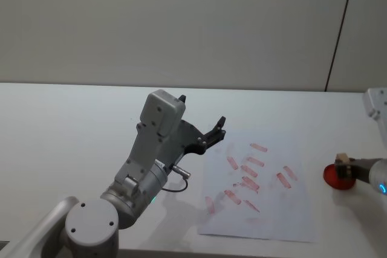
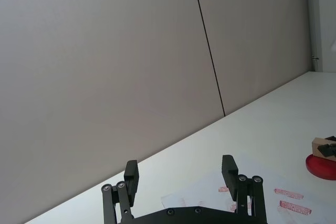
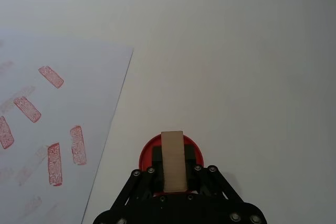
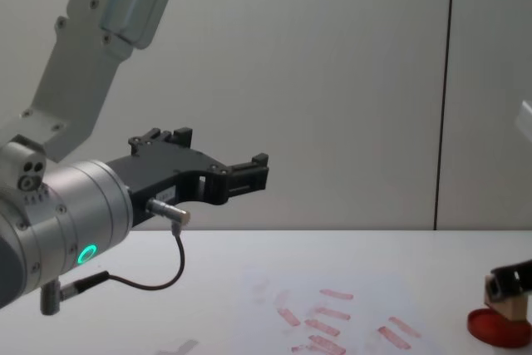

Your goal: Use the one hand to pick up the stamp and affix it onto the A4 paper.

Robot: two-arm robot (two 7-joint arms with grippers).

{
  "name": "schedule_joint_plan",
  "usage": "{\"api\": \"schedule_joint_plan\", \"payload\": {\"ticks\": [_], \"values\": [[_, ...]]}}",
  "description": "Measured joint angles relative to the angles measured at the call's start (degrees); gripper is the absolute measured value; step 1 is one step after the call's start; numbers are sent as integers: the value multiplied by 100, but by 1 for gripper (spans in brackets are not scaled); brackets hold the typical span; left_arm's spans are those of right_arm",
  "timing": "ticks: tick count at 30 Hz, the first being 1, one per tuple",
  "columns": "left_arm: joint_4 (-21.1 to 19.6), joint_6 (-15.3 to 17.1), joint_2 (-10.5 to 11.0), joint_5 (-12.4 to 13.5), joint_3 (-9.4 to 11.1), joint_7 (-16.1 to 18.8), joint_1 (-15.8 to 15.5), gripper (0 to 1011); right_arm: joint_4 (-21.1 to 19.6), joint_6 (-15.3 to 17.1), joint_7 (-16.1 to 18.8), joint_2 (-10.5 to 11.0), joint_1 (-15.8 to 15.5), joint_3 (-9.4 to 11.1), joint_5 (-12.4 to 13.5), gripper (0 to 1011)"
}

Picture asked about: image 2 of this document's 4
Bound wooden block stamp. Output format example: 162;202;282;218
311;136;336;163

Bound red round disc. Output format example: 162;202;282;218
305;153;336;181

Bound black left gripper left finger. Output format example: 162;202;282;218
101;159;140;224

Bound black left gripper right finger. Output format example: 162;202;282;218
222;154;269;224

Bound white paper sheet red prints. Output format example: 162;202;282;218
161;173;314;217

